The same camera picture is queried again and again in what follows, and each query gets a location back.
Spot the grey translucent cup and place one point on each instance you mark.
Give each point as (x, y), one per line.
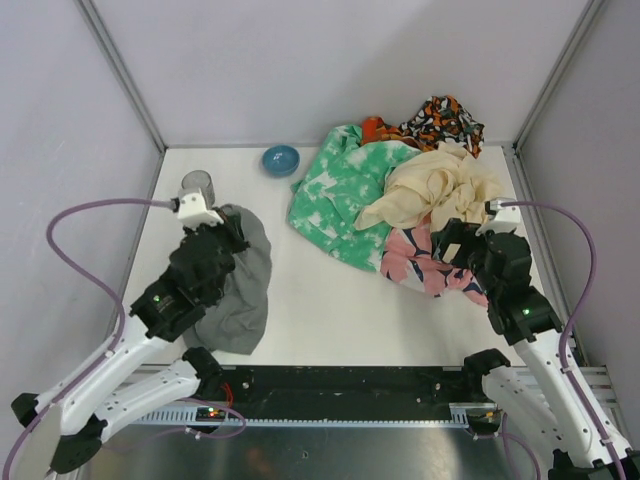
(200, 179)

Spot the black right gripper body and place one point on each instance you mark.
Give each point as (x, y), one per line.
(455, 240)

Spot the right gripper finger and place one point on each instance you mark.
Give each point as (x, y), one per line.
(455, 231)
(456, 255)

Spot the cream yellow cloth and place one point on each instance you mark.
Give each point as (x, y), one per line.
(437, 185)

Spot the left aluminium frame post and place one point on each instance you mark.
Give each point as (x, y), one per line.
(115, 61)

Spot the green white tie-dye cloth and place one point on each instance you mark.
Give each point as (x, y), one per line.
(345, 177)

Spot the pink navy floral cloth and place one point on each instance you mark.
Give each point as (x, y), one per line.
(406, 260)

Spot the red orange cloth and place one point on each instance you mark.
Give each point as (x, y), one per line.
(374, 129)

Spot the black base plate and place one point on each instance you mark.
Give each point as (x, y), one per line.
(360, 391)

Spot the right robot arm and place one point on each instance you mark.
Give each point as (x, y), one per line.
(563, 414)

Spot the blue ceramic bowl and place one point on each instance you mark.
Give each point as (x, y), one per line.
(280, 160)

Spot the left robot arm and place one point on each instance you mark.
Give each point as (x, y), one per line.
(86, 409)

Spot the slotted cable duct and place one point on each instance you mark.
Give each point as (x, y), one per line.
(452, 416)

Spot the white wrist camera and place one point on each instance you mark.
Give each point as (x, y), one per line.
(192, 209)
(503, 216)

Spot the aluminium frame post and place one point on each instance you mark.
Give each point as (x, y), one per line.
(585, 23)
(115, 61)

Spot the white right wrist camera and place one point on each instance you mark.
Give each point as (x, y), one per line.
(503, 216)

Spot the grey cloth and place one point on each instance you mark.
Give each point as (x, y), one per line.
(238, 322)

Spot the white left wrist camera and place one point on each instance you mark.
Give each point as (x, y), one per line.
(192, 209)

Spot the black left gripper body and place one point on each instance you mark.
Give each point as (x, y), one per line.
(228, 228)

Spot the orange black patterned cloth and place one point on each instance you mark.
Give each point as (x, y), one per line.
(443, 119)

